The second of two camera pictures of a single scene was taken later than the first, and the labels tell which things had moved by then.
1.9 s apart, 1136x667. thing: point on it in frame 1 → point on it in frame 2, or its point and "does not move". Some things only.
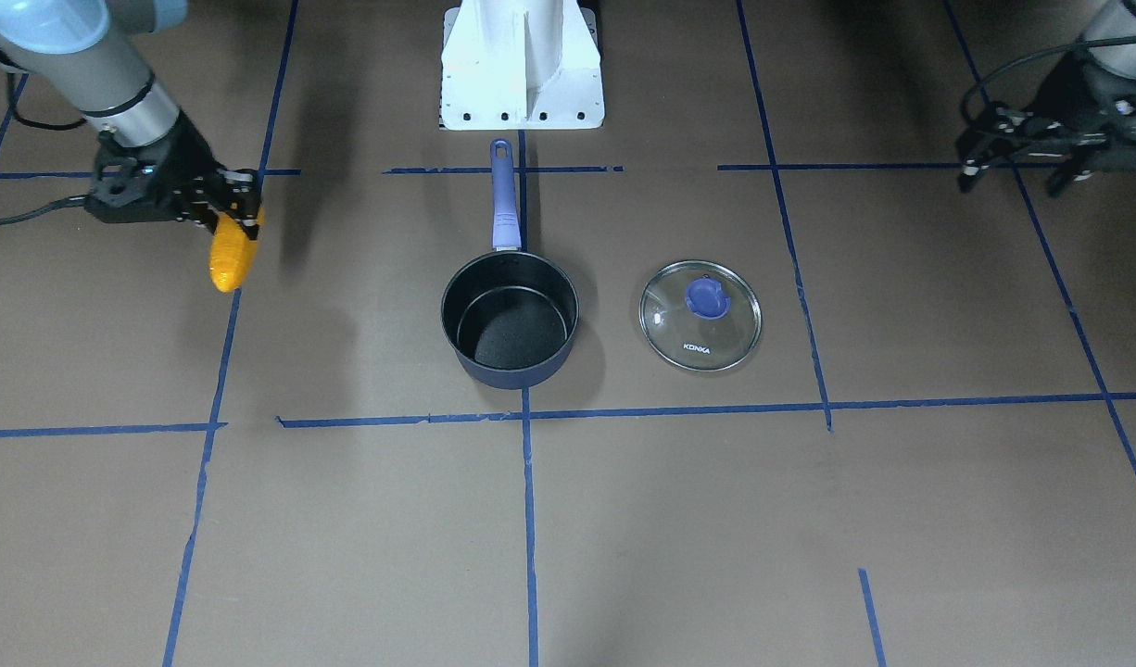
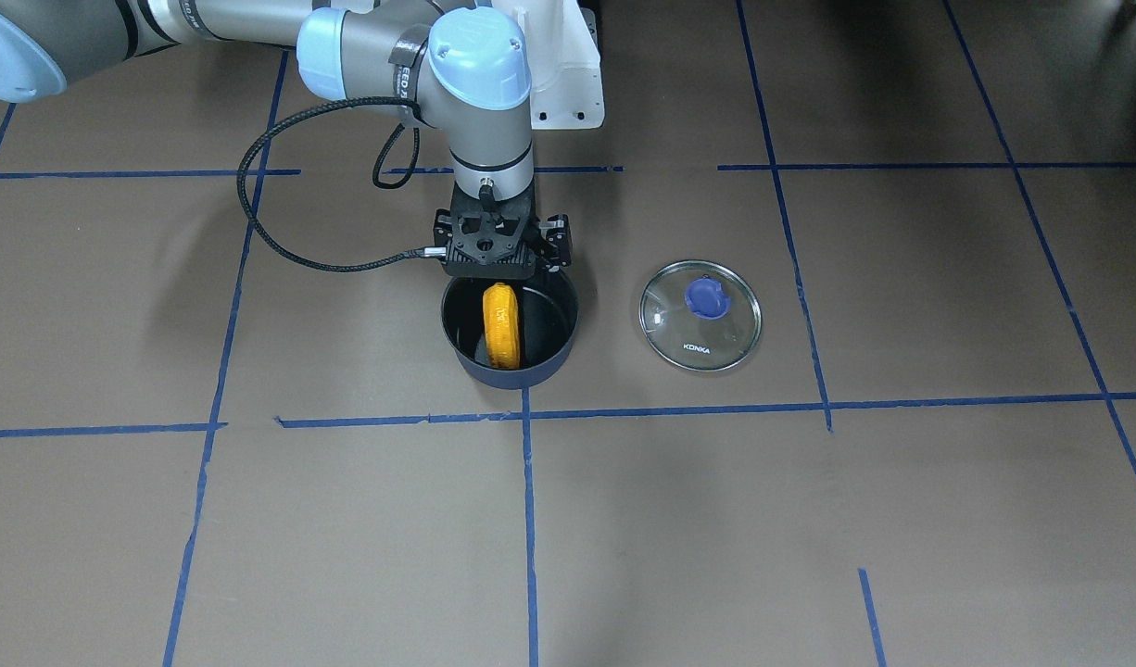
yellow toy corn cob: (233, 252) → (501, 325)
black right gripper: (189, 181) → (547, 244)
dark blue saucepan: (511, 315) does not move
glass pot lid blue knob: (707, 297) does not move
